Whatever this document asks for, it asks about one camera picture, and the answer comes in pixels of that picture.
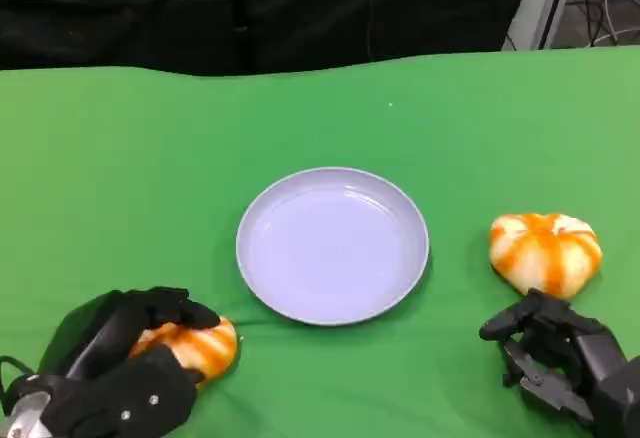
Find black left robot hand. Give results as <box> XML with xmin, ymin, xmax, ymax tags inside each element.
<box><xmin>34</xmin><ymin>286</ymin><xmax>222</xmax><ymax>438</ymax></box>

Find black backdrop cloth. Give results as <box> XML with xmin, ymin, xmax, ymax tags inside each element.
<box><xmin>0</xmin><ymin>0</ymin><xmax>540</xmax><ymax>78</ymax></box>

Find white cable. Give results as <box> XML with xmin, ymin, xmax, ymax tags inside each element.
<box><xmin>603</xmin><ymin>0</ymin><xmax>640</xmax><ymax>47</ymax></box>

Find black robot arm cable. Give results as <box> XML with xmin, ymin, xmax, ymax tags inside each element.
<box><xmin>0</xmin><ymin>355</ymin><xmax>39</xmax><ymax>404</ymax></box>

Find grey metal frame post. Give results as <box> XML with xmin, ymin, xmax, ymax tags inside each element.
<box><xmin>501</xmin><ymin>0</ymin><xmax>584</xmax><ymax>52</ymax></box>

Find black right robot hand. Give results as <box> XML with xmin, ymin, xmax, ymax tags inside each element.
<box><xmin>478</xmin><ymin>288</ymin><xmax>640</xmax><ymax>438</ymax></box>

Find orange and white bread roll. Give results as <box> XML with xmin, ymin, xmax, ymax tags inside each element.
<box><xmin>488</xmin><ymin>212</ymin><xmax>604</xmax><ymax>300</ymax></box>
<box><xmin>127</xmin><ymin>315</ymin><xmax>239</xmax><ymax>385</ymax></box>

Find green table cloth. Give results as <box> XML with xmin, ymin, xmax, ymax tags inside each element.
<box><xmin>0</xmin><ymin>43</ymin><xmax>640</xmax><ymax>438</ymax></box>

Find lilac plate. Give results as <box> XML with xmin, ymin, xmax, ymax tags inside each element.
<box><xmin>235</xmin><ymin>166</ymin><xmax>431</xmax><ymax>328</ymax></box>

